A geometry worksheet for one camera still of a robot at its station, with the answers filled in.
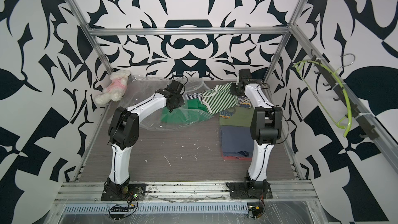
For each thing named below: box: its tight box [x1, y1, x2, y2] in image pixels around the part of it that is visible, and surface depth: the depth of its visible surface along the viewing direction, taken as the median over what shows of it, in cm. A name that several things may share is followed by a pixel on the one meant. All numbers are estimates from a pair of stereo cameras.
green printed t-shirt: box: [219, 95, 255, 127], surface depth 101 cm
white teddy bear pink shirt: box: [94, 69, 131, 105], surface depth 107 cm
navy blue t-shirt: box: [220, 125, 255, 158], surface depth 85 cm
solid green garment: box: [160, 98, 212, 123], surface depth 96 cm
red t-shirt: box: [221, 153, 253, 161], surface depth 85 cm
